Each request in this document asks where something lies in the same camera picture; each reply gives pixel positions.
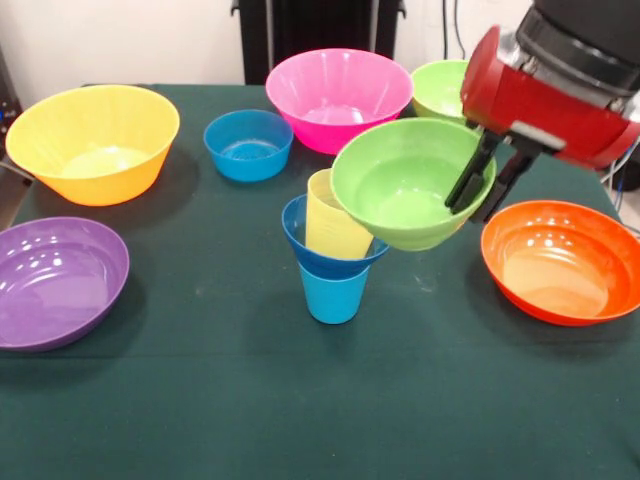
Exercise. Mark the large pink plastic bowl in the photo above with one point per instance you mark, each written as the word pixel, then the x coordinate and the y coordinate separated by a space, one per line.
pixel 340 85

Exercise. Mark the small green plastic bowl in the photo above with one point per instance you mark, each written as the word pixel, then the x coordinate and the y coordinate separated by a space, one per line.
pixel 400 200

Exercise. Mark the shallow orange plastic bowl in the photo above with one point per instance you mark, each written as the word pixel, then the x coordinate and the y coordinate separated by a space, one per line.
pixel 560 265

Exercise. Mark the light blue plastic cup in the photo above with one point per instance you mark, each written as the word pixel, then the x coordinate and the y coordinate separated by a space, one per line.
pixel 332 300

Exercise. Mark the shallow purple plastic bowl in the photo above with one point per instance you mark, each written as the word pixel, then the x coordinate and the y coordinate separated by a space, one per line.
pixel 55 285

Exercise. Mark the small dark blue bowl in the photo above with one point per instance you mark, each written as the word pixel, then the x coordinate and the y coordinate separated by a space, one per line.
pixel 325 265

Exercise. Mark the large green plastic bowl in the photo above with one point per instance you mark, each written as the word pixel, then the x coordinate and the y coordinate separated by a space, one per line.
pixel 440 90

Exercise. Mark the translucent yellow plastic cup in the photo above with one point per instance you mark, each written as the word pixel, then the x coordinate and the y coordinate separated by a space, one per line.
pixel 330 230

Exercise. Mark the black equipment box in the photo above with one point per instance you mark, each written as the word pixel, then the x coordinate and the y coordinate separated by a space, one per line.
pixel 7 100

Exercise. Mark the translucent light blue bowl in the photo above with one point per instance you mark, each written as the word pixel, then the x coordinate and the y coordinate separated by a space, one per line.
pixel 247 150

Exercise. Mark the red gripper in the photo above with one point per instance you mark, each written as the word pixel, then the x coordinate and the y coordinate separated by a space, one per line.
pixel 540 110

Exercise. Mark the large yellow plastic bowl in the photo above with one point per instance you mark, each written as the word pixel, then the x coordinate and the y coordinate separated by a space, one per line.
pixel 95 125

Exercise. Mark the dark green tablecloth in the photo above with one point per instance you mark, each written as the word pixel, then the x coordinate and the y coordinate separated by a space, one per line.
pixel 320 400

